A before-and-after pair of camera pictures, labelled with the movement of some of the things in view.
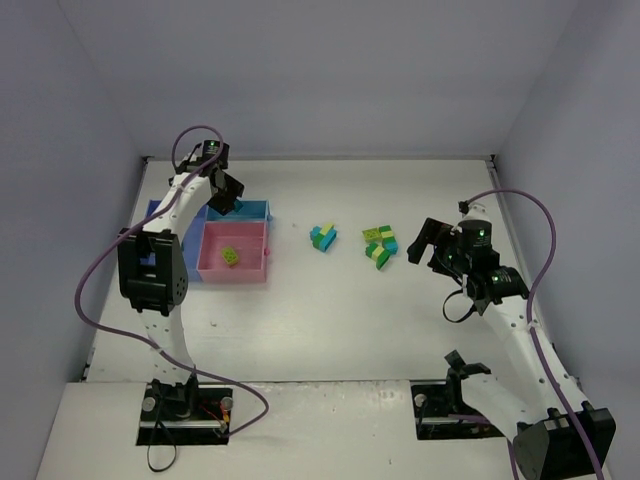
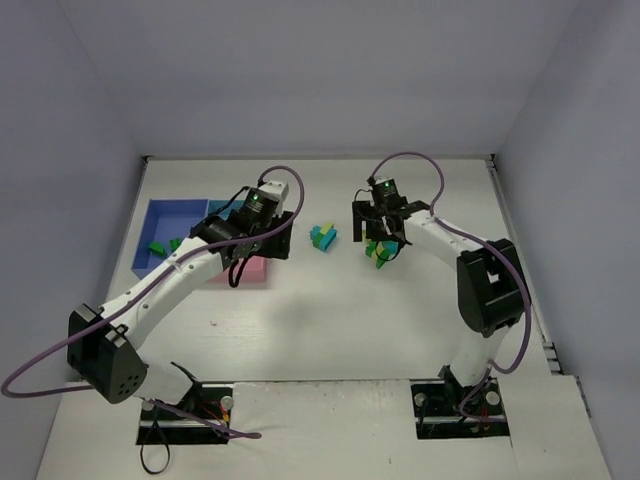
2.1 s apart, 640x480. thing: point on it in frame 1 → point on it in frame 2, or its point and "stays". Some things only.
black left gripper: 226,195 → 279,236
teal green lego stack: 322,238 stays
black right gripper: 432,242 → 373,215
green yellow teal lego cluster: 381,244 stays
